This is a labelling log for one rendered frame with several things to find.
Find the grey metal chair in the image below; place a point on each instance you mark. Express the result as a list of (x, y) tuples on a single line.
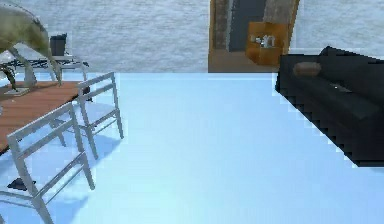
[(87, 100), (23, 146)]

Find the black sofa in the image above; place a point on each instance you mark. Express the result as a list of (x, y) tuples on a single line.
[(346, 110)]

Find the orange wooden cabinet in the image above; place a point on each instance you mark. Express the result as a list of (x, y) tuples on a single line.
[(266, 43)]

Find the white bottles cluster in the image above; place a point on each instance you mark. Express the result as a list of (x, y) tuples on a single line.
[(265, 41)]

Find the brown round cushion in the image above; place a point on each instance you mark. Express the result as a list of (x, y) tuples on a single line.
[(306, 69)]

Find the brown wooden dining table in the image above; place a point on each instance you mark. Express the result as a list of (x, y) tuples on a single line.
[(30, 103)]

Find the green house plant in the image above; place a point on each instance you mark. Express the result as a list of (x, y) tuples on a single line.
[(23, 30)]

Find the black laptop computer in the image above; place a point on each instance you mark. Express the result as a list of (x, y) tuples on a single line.
[(58, 45)]

